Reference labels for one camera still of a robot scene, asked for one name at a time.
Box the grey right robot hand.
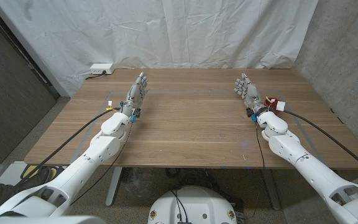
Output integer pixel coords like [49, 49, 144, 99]
[234, 73, 269, 117]

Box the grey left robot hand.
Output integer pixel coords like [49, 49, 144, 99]
[121, 72, 150, 117]

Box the red cup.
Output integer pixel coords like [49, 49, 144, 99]
[265, 96, 282, 110]

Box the white power strip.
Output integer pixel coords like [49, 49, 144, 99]
[89, 63, 116, 75]

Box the white backdrop cloth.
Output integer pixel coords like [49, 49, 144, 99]
[0, 0, 319, 97]

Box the grey table leg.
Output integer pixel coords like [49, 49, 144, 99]
[105, 167, 123, 207]
[261, 169, 282, 211]

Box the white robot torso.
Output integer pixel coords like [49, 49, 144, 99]
[147, 185, 238, 224]

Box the dark door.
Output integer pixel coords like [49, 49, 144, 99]
[0, 6, 58, 164]

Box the yellow floor object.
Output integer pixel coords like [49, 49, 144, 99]
[20, 164, 57, 182]

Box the black power strip cord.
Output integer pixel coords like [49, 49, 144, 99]
[85, 71, 107, 81]

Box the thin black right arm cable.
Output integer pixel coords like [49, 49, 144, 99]
[252, 120, 267, 220]

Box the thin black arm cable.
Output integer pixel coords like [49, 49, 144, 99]
[252, 120, 267, 220]
[69, 120, 134, 205]

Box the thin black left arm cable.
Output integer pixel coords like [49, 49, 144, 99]
[69, 120, 134, 205]

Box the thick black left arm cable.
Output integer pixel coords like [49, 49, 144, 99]
[17, 107, 122, 185]

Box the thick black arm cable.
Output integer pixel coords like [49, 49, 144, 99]
[17, 107, 122, 185]
[283, 108, 358, 178]

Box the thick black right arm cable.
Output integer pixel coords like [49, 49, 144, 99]
[283, 108, 358, 178]

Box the black floor cable bundle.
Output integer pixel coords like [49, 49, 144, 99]
[165, 167, 220, 195]

